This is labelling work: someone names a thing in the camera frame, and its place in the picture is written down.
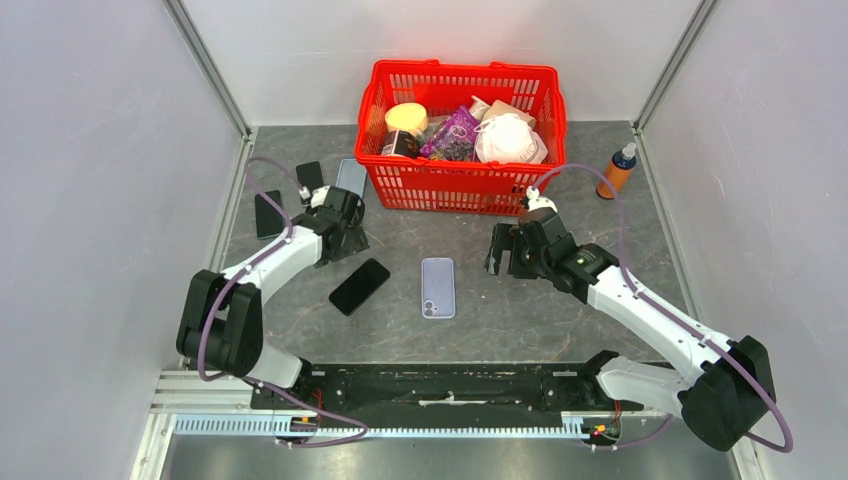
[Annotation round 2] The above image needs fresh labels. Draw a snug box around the brown paper package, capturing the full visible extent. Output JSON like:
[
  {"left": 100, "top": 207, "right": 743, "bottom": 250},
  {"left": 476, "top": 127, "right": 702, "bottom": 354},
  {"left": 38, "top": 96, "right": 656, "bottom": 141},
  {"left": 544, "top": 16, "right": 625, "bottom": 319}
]
[{"left": 483, "top": 100, "right": 536, "bottom": 129}]

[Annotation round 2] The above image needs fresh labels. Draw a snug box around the orange spray bottle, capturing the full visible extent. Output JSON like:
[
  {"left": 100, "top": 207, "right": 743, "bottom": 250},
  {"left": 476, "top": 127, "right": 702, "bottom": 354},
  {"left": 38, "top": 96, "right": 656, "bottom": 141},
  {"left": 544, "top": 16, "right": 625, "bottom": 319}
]
[{"left": 595, "top": 142, "right": 638, "bottom": 200}]

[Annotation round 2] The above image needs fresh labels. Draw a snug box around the white plastic bag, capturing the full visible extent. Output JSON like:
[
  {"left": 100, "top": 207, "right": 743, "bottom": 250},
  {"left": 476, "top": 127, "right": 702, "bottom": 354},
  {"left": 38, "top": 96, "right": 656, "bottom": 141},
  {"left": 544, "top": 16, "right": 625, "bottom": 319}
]
[{"left": 474, "top": 113, "right": 548, "bottom": 164}]

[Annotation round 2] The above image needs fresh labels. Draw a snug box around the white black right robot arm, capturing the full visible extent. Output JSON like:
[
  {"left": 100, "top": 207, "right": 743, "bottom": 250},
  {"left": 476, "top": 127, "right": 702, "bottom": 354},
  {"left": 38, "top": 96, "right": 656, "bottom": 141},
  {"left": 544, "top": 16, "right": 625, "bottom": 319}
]
[{"left": 485, "top": 207, "right": 776, "bottom": 452}]

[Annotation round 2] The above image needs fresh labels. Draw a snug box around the red plastic shopping basket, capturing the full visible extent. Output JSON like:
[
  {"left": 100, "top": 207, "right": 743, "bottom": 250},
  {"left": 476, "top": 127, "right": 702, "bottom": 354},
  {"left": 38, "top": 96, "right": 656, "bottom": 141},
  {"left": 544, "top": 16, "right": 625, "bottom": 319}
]
[{"left": 354, "top": 59, "right": 567, "bottom": 215}]

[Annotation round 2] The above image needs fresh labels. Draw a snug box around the light blue phone case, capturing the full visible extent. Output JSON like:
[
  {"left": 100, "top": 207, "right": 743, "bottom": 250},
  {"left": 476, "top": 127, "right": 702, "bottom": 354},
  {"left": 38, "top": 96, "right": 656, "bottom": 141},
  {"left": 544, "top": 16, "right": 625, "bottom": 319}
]
[{"left": 335, "top": 158, "right": 368, "bottom": 198}]

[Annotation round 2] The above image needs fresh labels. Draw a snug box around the black jar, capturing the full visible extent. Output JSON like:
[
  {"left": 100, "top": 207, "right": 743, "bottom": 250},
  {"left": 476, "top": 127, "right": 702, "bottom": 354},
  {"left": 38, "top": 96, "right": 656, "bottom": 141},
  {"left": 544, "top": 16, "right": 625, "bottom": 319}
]
[{"left": 381, "top": 130, "right": 420, "bottom": 159}]

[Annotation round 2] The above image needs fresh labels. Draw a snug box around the yellow lidded round tub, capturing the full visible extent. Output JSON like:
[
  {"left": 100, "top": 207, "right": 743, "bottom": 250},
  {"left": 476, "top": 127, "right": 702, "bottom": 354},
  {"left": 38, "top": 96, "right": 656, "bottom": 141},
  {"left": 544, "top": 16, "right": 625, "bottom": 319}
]
[{"left": 384, "top": 102, "right": 429, "bottom": 136}]

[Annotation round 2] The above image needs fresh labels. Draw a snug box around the teal edged black smartphone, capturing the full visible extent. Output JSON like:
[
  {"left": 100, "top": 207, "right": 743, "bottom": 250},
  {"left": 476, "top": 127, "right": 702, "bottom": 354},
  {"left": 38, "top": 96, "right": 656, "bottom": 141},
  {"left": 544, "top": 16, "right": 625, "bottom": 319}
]
[{"left": 254, "top": 190, "right": 285, "bottom": 240}]

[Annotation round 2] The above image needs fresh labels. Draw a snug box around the small black smartphone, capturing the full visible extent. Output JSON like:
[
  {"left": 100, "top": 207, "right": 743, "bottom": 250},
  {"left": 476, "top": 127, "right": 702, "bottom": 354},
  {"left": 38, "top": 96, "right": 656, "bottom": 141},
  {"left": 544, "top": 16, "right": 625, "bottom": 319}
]
[{"left": 295, "top": 161, "right": 325, "bottom": 192}]

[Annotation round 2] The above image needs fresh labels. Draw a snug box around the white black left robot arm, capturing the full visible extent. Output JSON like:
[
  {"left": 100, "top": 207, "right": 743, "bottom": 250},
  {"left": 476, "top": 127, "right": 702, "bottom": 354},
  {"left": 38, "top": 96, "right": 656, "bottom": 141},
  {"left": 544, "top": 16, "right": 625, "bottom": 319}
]
[{"left": 176, "top": 186, "right": 368, "bottom": 409}]

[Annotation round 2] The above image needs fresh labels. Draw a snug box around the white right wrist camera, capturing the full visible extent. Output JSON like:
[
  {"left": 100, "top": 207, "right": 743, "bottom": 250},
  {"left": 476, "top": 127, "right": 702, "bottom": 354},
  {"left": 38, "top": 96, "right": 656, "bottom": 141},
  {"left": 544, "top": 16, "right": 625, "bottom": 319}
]
[{"left": 521, "top": 186, "right": 558, "bottom": 213}]

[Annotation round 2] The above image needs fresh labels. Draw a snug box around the white slotted cable duct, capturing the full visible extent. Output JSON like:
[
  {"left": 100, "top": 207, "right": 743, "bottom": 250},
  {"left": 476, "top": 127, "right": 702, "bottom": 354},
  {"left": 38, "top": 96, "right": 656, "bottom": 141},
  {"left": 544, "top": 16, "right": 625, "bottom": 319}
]
[{"left": 173, "top": 414, "right": 590, "bottom": 440}]

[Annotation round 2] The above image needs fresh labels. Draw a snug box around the purple snack bag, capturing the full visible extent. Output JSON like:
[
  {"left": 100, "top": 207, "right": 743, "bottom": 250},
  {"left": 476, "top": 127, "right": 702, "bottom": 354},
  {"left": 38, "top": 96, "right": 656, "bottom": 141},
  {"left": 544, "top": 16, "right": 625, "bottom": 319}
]
[{"left": 420, "top": 106, "right": 480, "bottom": 162}]

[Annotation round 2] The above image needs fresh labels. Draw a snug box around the lilac phone case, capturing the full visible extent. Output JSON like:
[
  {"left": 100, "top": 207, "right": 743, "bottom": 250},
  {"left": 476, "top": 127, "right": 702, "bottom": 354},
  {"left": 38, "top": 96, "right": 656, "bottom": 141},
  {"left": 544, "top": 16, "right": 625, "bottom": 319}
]
[{"left": 421, "top": 257, "right": 456, "bottom": 319}]

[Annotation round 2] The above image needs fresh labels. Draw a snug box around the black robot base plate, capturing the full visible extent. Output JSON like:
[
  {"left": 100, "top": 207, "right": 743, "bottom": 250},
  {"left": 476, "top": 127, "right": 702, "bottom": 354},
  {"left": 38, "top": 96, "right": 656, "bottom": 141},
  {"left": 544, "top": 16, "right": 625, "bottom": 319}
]
[{"left": 249, "top": 362, "right": 645, "bottom": 429}]

